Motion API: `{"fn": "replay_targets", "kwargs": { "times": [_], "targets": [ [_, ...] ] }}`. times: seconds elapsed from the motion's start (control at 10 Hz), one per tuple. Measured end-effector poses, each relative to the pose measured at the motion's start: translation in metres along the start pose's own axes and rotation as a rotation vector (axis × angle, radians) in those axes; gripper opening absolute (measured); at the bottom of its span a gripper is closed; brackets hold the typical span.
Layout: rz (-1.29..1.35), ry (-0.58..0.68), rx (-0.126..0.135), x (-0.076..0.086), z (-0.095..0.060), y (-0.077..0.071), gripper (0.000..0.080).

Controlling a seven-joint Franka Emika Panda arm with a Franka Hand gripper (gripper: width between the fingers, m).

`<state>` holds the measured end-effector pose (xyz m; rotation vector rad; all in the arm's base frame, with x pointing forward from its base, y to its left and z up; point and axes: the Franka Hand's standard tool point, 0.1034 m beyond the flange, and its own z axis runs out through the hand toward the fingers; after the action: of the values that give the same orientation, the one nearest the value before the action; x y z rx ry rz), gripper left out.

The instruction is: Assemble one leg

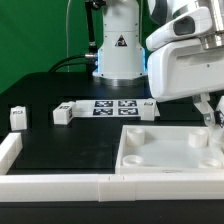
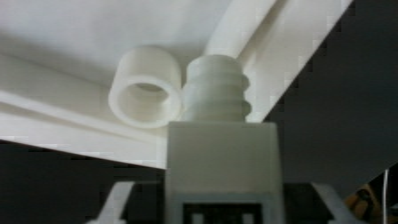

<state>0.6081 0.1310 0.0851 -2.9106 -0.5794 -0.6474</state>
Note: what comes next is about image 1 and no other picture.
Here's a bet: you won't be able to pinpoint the white U-shaped fence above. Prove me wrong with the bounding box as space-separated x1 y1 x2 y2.
0 133 224 202

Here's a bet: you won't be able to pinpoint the white square tabletop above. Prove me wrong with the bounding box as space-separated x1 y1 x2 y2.
115 125 224 174

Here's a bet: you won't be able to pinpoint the black cables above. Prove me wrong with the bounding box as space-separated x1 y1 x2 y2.
48 0 101 73

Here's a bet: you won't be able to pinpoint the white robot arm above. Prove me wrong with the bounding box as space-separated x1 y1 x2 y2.
93 0 224 126

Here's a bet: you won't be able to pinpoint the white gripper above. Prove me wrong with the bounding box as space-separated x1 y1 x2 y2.
147 35 224 127

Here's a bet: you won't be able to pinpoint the fiducial marker sheet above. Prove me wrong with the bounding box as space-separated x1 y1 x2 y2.
73 99 160 119

